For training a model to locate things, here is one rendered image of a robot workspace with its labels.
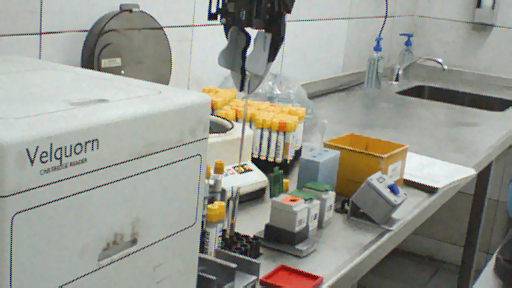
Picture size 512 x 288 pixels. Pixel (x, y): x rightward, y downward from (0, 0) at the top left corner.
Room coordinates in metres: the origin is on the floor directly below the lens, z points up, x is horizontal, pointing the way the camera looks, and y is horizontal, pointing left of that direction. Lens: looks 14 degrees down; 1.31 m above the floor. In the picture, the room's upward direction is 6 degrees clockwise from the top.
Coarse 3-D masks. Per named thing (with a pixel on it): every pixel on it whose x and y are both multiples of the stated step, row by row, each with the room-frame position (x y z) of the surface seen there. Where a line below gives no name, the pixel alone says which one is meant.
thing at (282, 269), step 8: (272, 272) 0.97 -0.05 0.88; (280, 272) 0.99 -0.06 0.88; (288, 272) 0.99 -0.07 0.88; (296, 272) 0.99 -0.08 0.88; (304, 272) 0.99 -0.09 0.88; (264, 280) 0.94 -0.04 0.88; (272, 280) 0.96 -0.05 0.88; (280, 280) 0.96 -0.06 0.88; (288, 280) 0.96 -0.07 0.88; (296, 280) 0.97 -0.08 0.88; (304, 280) 0.97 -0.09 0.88; (312, 280) 0.97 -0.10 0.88; (320, 280) 0.96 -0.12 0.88
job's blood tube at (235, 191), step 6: (234, 186) 1.06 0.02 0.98; (234, 192) 1.04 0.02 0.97; (234, 198) 1.04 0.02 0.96; (234, 204) 1.04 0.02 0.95; (234, 210) 1.05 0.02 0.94; (228, 216) 1.05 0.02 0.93; (234, 216) 1.05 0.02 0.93; (228, 222) 1.05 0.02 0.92; (234, 222) 1.05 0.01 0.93; (228, 228) 1.05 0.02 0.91; (234, 228) 1.05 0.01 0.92; (228, 234) 1.05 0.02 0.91
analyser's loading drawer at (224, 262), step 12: (216, 252) 0.91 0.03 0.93; (228, 252) 0.90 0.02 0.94; (204, 264) 0.86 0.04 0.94; (216, 264) 0.85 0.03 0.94; (228, 264) 0.84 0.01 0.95; (240, 264) 0.89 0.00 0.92; (252, 264) 0.88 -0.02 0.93; (204, 276) 0.80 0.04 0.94; (216, 276) 0.85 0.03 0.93; (228, 276) 0.84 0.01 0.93; (240, 276) 0.88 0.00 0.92; (252, 276) 0.88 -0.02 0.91
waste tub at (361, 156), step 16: (336, 144) 1.41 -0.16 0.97; (352, 144) 1.53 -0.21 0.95; (368, 144) 1.51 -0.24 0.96; (384, 144) 1.49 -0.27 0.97; (400, 144) 1.47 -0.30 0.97; (352, 160) 1.39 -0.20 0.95; (368, 160) 1.37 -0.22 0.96; (384, 160) 1.36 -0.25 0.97; (400, 160) 1.43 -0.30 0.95; (352, 176) 1.38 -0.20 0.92; (368, 176) 1.37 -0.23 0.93; (400, 176) 1.45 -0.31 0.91; (336, 192) 1.40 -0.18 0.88; (352, 192) 1.38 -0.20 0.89
